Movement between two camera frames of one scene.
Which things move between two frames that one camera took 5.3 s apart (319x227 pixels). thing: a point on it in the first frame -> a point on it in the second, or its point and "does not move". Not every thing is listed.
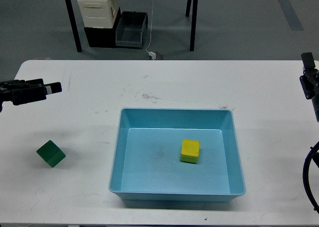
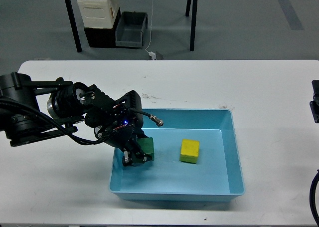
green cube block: [51, 153] -> [147, 145]
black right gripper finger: [309, 81] -> [314, 104]
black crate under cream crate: [102, 37] does not move
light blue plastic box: [146, 165] does not move
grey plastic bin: [130, 30] does not move
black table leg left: [73, 19] does not move
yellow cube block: [190, 151] does not move
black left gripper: [21, 92] -> [115, 122]
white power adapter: [152, 55] does not move
